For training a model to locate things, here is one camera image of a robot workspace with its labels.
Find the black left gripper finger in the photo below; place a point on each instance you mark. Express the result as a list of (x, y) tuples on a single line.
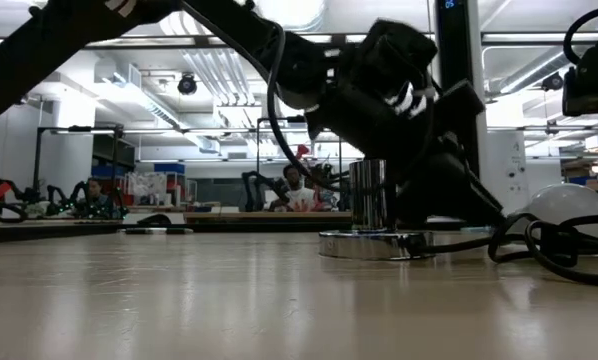
[(424, 195), (474, 190)]

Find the chrome lamp base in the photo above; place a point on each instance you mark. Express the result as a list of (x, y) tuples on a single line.
[(369, 195)]

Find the white light bulb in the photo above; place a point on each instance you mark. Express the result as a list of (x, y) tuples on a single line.
[(564, 205)]

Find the black background robot arm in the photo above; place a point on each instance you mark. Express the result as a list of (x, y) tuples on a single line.
[(251, 187)]

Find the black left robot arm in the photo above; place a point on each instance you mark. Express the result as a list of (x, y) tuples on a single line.
[(44, 45)]

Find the wooden shelf with blue bins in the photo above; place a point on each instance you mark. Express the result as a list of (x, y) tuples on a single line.
[(586, 172)]

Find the red round object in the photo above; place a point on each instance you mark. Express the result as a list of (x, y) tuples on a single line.
[(302, 150)]

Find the person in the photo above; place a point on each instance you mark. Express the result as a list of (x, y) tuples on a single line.
[(95, 189), (294, 180)]

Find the overhead light bar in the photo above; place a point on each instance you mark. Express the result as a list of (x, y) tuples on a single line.
[(529, 37)]

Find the blue storage bin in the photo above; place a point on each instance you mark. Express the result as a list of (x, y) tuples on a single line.
[(169, 168)]

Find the flat dark tablet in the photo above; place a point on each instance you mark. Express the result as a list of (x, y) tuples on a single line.
[(156, 231)]

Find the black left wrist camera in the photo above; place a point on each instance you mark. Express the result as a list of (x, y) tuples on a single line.
[(399, 50)]

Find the black ceiling camera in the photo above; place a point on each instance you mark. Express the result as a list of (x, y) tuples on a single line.
[(186, 84), (553, 81)]

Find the black vertical frame post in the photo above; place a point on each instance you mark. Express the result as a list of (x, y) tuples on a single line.
[(454, 50)]

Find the black rounded frame foot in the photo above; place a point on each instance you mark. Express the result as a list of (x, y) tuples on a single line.
[(154, 220)]

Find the dark wall shelf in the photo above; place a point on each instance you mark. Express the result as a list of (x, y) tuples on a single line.
[(114, 150)]

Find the black table edge rail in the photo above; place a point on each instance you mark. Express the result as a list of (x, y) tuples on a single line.
[(39, 232)]

